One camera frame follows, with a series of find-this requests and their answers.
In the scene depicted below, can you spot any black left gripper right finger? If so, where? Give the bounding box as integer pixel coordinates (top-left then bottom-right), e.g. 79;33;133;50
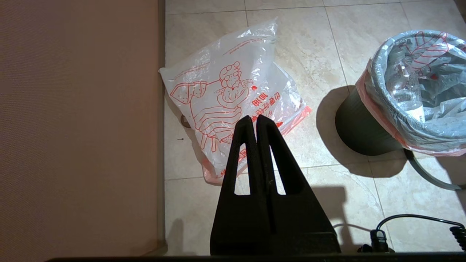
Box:
256;115;341;255

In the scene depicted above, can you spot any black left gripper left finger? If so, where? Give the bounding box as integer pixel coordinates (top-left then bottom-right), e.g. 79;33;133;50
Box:
210;115;272;255

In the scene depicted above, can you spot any black round trash bin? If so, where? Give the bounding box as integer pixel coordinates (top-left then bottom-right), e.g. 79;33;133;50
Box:
335;87;407;156

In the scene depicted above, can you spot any grey plastic bin ring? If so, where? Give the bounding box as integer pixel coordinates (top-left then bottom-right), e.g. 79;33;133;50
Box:
403;148;466;191

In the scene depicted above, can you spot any spare white plastic bag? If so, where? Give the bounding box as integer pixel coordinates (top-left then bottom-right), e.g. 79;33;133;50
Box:
356;30;466;157

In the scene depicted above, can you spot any white red-printed plastic bag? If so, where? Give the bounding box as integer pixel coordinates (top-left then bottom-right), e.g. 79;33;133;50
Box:
159;18;312;184

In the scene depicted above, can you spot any clear plastic water bottle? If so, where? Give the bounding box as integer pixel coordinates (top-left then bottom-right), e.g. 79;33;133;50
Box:
385;49;427;124

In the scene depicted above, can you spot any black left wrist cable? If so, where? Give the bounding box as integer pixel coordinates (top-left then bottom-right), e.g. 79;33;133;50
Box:
358;214;466;254

